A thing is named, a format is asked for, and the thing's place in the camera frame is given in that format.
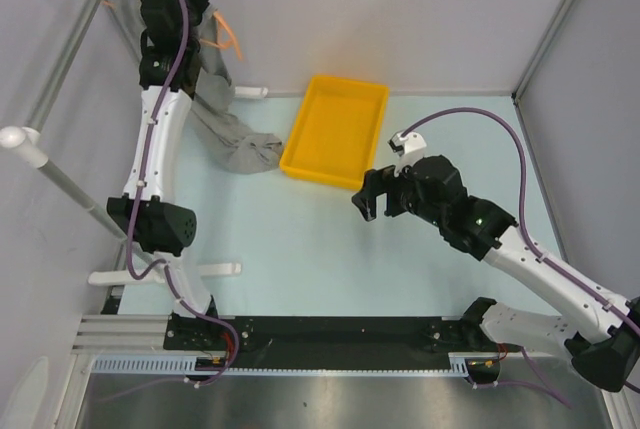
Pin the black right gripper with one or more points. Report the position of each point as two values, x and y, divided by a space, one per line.
376 183

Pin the grey tank top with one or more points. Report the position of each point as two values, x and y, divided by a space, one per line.
235 144

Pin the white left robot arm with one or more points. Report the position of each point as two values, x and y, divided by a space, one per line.
158 231

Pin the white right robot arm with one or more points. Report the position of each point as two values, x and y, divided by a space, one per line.
594 329

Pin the yellow plastic tray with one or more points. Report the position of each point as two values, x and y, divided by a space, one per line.
334 137

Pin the white clothes rack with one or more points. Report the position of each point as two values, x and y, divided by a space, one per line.
23 141

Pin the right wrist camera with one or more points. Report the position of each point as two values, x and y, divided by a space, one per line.
409 148

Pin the white slotted cable duct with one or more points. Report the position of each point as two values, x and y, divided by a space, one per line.
186 366

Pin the aluminium frame rail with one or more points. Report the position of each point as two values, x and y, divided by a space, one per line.
120 334

